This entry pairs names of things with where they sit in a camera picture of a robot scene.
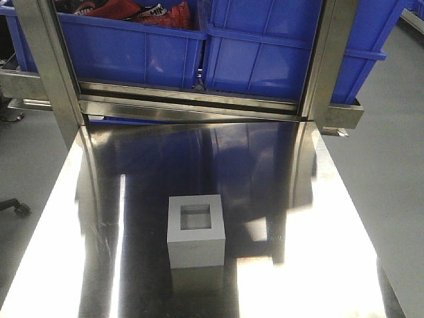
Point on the gray hollow cube base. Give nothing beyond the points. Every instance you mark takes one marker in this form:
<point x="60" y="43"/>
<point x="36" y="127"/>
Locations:
<point x="196" y="232"/>

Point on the black office chair caster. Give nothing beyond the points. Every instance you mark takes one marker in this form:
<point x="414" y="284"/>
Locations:
<point x="20" y="209"/>

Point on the steel rack frame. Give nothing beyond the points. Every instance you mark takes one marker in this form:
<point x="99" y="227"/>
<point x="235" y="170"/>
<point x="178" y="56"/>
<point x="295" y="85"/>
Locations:
<point x="55" y="87"/>

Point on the blue bin right of shoes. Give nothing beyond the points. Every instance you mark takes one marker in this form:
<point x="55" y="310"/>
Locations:
<point x="263" y="47"/>

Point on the red black sneakers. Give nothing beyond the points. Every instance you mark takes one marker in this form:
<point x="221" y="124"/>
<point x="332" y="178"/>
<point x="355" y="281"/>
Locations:
<point x="177" y="16"/>

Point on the blue bin with shoes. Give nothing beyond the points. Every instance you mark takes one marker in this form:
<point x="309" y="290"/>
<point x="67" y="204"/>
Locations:
<point x="117" y="50"/>

